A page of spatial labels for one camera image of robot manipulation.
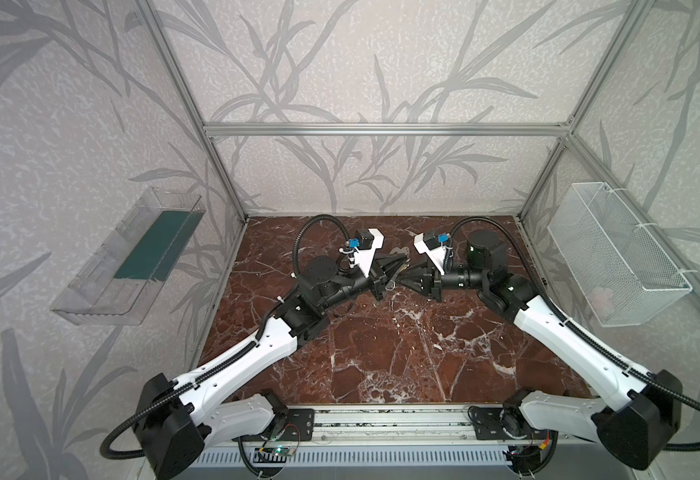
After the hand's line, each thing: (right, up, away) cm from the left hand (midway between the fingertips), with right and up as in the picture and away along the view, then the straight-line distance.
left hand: (409, 253), depth 62 cm
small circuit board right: (+30, -51, +11) cm, 60 cm away
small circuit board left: (-30, -48, +9) cm, 57 cm away
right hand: (-1, -3, +5) cm, 6 cm away
